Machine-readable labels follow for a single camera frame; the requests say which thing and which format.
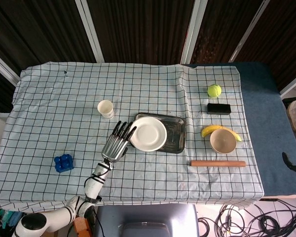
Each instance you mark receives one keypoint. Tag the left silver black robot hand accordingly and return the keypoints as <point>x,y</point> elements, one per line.
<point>114,145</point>

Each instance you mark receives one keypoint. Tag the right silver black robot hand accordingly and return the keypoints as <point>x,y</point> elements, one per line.
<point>294,168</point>

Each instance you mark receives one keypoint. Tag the white paper plate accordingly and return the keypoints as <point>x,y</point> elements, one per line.
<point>149,134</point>

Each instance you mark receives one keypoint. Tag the white paper cup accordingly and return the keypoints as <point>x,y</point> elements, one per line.
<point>105,108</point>

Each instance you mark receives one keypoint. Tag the beige bowl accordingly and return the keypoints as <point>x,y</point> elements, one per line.
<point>223,142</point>

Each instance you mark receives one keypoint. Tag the rectangular metal tray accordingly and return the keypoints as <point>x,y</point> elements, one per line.
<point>176,133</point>

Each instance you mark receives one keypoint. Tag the checkered light blue tablecloth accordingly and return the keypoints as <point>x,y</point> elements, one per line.
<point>150,177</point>

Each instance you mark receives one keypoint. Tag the blue table cover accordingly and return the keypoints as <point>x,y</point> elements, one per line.
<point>266,123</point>

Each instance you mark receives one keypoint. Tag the blue building block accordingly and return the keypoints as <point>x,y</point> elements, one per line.
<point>63,163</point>

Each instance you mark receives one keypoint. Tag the wooden rolling pin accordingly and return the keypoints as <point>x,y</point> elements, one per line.
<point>218,164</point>

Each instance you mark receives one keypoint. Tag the orange box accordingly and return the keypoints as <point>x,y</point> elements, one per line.
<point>81,225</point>

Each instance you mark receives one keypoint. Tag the yellow banana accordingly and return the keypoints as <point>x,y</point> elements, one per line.
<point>208,130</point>

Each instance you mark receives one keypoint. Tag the black rectangular box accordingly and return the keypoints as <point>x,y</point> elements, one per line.
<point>218,109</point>

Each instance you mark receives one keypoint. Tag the yellow-green tennis ball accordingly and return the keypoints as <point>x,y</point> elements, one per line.
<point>214,90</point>

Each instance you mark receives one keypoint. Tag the dark brown curtain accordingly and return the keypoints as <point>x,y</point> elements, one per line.
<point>143,27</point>

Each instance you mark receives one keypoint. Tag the green cloth pile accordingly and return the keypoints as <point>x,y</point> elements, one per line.
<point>2,219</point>

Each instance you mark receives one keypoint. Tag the white frame post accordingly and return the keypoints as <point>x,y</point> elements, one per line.
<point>293,86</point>
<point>193,32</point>
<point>3,66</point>
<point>249,32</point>
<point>90,32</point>

